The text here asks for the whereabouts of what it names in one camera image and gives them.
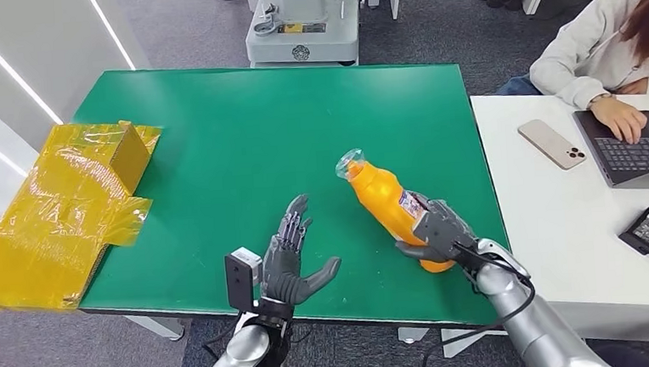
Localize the white machine base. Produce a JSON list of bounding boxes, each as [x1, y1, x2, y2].
[[243, 0, 365, 72]]

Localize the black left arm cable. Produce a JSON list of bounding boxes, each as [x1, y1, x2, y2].
[[200, 316, 241, 363]]

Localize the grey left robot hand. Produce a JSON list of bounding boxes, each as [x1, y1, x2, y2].
[[255, 191, 346, 309]]

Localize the black power adapter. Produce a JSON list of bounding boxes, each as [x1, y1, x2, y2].
[[616, 206, 649, 257]]

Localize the beige smartphone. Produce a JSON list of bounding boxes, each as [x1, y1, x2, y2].
[[516, 116, 589, 174]]

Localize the person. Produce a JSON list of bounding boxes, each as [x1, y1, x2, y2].
[[490, 0, 649, 154]]

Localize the green table mat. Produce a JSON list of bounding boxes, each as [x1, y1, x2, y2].
[[64, 46, 516, 352]]

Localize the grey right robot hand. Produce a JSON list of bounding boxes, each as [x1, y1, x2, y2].
[[392, 188, 480, 269]]

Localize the person's hand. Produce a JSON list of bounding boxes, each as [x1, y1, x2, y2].
[[613, 77, 649, 98], [588, 93, 649, 149]]

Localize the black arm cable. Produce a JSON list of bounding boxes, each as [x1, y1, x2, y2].
[[413, 240, 542, 367], [200, 316, 241, 363]]

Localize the yellow taped cardboard box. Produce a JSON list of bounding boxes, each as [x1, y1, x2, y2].
[[0, 117, 173, 316]]

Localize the white table foot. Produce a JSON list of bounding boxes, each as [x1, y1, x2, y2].
[[396, 325, 432, 346], [123, 311, 186, 346]]

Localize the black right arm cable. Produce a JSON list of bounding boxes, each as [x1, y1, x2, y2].
[[413, 240, 542, 367]]

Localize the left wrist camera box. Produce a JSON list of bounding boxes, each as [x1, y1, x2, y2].
[[223, 246, 266, 315]]

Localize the grey laptop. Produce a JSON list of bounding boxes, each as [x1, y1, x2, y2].
[[572, 106, 649, 196]]

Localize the white desk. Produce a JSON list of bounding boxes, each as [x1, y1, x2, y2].
[[425, 83, 649, 359]]

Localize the orange detergent bottle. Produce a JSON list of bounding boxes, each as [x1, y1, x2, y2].
[[334, 143, 458, 279]]

